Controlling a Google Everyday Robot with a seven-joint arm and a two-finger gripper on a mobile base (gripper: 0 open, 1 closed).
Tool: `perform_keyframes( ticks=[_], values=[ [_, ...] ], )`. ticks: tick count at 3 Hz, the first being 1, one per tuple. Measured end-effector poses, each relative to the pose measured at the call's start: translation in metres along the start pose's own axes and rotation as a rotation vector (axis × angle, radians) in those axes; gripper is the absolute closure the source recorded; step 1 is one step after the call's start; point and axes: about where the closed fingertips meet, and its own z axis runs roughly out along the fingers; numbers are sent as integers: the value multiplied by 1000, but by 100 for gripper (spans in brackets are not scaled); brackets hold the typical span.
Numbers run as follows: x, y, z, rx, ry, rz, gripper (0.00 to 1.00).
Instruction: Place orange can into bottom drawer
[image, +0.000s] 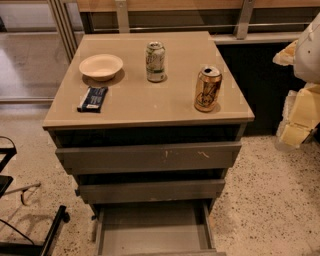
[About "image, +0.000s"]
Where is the cream paper bowl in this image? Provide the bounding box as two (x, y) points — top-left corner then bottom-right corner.
(79, 54), (123, 81)

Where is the grey middle drawer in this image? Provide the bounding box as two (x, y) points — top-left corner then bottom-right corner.
(79, 179), (225, 204)

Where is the green white soda can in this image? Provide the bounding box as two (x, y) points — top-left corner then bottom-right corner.
(145, 41), (165, 82)

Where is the black base with caster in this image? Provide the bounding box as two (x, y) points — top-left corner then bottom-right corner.
(0, 205), (70, 256)

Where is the grey open bottom drawer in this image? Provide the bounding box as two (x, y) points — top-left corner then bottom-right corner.
(94, 201), (226, 256)

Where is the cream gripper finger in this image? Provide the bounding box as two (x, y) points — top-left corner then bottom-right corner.
(273, 40), (298, 66)

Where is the grey drawer cabinet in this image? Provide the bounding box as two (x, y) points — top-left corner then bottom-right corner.
(42, 31), (256, 256)

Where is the grey top drawer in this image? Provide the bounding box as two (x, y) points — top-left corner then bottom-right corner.
(56, 141), (241, 175)

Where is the wooden counter with metal brackets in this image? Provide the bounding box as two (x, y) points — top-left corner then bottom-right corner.
(46, 0), (320, 46)

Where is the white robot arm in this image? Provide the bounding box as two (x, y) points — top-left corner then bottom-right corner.
(273, 14), (320, 151)

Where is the dark blue snack packet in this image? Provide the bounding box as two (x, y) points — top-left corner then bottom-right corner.
(77, 87), (108, 113)

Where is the black chair frame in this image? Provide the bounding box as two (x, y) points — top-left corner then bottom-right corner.
(0, 136), (17, 198)

